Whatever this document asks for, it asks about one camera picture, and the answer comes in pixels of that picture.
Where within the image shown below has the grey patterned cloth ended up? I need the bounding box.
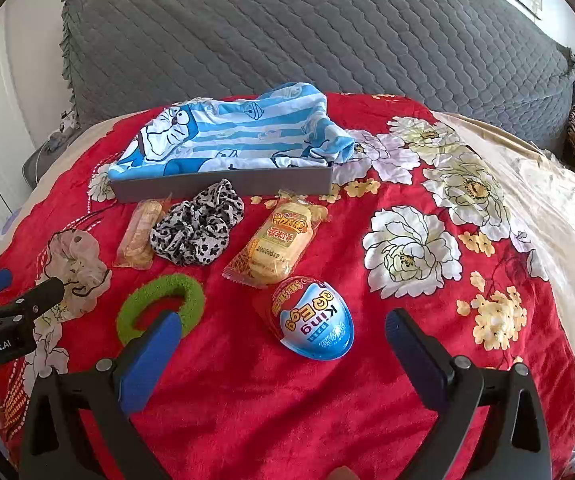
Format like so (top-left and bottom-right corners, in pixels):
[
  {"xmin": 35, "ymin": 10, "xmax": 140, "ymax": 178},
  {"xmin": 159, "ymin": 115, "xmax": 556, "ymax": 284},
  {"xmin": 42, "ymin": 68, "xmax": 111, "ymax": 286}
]
[{"xmin": 47, "ymin": 110, "xmax": 80, "ymax": 153}]

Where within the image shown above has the green fluffy hair ring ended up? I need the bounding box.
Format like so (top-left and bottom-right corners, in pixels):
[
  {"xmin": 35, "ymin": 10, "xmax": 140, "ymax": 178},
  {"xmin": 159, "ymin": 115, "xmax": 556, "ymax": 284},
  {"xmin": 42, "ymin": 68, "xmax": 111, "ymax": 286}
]
[{"xmin": 116, "ymin": 274, "xmax": 206, "ymax": 347}]

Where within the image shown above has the yellow biscuit snack packet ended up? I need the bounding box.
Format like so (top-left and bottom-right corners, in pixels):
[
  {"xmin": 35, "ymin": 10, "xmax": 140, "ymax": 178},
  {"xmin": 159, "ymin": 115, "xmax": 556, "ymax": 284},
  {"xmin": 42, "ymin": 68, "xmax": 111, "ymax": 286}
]
[{"xmin": 222, "ymin": 188, "xmax": 329, "ymax": 289}]

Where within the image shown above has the blue red egg-shaped candy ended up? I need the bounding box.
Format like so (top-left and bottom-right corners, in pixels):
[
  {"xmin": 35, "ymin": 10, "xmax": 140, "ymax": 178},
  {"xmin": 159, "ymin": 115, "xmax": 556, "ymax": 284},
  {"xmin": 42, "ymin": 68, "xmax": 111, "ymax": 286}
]
[{"xmin": 252, "ymin": 275, "xmax": 355, "ymax": 361}]

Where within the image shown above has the beige sheer scrunchie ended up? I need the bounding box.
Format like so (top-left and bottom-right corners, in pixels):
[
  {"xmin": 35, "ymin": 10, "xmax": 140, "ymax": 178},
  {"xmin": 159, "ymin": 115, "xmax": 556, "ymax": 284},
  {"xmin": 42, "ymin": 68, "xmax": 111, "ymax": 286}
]
[{"xmin": 47, "ymin": 230, "xmax": 113, "ymax": 311}]

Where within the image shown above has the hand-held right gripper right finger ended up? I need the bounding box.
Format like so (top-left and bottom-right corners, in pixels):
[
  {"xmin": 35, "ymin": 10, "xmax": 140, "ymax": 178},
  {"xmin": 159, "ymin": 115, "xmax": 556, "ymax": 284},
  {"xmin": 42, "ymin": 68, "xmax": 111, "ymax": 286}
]
[{"xmin": 385, "ymin": 308, "xmax": 553, "ymax": 480}]

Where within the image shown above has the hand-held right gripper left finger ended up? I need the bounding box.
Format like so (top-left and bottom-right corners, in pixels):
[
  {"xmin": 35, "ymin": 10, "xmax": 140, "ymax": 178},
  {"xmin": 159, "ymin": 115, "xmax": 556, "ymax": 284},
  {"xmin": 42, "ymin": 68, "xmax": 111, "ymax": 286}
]
[{"xmin": 20, "ymin": 310, "xmax": 183, "ymax": 480}]

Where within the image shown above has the blue striped cartoon cloth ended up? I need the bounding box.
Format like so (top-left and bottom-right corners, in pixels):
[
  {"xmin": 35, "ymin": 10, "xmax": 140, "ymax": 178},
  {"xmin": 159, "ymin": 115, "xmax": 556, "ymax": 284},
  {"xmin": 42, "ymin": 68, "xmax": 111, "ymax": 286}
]
[{"xmin": 107, "ymin": 81, "xmax": 355, "ymax": 181}]

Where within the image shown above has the orange wafer snack packet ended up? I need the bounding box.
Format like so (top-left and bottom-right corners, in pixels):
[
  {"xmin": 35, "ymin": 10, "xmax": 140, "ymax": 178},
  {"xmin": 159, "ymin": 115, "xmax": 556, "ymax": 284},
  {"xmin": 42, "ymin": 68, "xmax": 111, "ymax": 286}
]
[{"xmin": 112, "ymin": 195, "xmax": 173, "ymax": 271}]

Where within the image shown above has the grey quilted headboard cover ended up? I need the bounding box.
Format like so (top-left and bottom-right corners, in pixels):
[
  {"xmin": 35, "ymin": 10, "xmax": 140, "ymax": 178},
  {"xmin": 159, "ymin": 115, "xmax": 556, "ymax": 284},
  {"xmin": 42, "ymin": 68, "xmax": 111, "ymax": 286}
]
[{"xmin": 60, "ymin": 0, "xmax": 575, "ymax": 128}]

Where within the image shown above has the grey tray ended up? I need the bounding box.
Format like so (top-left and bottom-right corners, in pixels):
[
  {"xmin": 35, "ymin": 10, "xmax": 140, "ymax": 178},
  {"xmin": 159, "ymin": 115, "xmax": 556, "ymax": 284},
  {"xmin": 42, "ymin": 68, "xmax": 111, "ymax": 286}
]
[{"xmin": 108, "ymin": 160, "xmax": 335, "ymax": 204}]

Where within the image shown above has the leopard print scrunchie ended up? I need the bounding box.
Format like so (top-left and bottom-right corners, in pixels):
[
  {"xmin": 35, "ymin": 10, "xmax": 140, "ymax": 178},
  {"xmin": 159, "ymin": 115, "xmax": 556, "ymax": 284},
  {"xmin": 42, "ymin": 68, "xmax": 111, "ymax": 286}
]
[{"xmin": 150, "ymin": 178, "xmax": 245, "ymax": 267}]

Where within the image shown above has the grey bedside stool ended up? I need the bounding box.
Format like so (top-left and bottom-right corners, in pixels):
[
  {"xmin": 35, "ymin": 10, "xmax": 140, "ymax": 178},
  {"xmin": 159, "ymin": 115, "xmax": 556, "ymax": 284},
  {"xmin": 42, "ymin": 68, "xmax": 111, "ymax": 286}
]
[{"xmin": 22, "ymin": 140, "xmax": 75, "ymax": 191}]

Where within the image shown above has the red floral blanket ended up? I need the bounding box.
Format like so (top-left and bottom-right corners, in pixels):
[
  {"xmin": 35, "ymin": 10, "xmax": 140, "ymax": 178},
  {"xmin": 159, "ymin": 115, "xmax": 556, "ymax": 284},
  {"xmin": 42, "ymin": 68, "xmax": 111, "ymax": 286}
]
[{"xmin": 0, "ymin": 91, "xmax": 575, "ymax": 480}]

